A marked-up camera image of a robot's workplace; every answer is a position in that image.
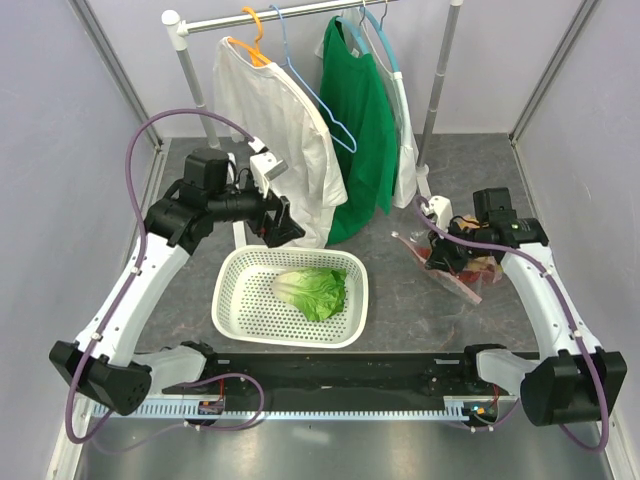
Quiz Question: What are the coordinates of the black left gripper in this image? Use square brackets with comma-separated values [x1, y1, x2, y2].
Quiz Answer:
[208, 174, 304, 247]

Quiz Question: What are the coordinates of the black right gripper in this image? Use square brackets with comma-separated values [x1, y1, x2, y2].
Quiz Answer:
[424, 217, 492, 276]

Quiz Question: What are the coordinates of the clear pink zip bag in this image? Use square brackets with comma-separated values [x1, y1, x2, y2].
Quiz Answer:
[391, 229, 504, 305]

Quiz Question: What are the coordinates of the red plastic lobster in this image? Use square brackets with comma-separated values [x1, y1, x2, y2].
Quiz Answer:
[429, 257, 503, 286]

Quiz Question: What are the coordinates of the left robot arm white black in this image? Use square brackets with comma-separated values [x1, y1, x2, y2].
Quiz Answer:
[49, 148, 305, 416]

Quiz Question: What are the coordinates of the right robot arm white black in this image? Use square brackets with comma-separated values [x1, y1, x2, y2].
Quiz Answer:
[415, 188, 627, 426]

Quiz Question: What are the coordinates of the white perforated plastic basket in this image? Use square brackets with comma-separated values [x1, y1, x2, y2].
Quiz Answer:
[211, 246, 369, 349]

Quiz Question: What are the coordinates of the green lettuce head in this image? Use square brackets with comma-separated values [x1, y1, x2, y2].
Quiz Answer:
[271, 267, 347, 322]

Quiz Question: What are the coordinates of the white garment on right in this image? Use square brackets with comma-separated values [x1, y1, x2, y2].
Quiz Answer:
[335, 8, 418, 209]

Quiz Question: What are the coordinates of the white t-shirt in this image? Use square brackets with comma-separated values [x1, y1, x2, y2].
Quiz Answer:
[213, 37, 348, 248]

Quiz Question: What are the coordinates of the green t-shirt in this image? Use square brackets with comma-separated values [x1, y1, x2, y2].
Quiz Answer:
[319, 17, 397, 245]

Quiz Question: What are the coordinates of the orange clothes hanger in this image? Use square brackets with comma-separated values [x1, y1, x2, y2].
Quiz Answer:
[227, 6, 273, 68]

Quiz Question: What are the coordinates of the teal clothes hanger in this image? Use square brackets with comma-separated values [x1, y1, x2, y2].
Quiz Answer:
[339, 7, 400, 78]

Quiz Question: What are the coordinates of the grey white clothes rack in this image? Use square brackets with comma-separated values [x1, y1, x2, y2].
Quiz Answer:
[160, 0, 464, 249]

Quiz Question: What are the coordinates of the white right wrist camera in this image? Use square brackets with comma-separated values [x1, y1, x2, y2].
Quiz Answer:
[420, 196, 453, 231]

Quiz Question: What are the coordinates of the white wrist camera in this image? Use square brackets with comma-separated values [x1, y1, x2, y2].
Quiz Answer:
[420, 196, 453, 231]
[248, 137, 288, 198]

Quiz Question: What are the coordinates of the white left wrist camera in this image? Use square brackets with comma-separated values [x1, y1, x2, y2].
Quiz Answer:
[248, 137, 288, 198]

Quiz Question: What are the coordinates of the light blue wire hanger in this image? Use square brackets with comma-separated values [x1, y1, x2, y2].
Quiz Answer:
[269, 4, 357, 155]

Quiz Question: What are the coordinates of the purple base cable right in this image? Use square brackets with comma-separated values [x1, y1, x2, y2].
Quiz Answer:
[447, 394, 521, 434]

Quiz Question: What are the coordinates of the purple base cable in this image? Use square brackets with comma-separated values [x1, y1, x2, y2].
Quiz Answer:
[92, 372, 266, 454]
[447, 394, 521, 434]

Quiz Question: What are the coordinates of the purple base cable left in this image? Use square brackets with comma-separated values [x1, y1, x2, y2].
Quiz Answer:
[92, 372, 266, 454]

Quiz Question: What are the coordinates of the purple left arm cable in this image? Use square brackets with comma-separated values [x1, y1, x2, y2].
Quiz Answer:
[65, 108, 261, 445]

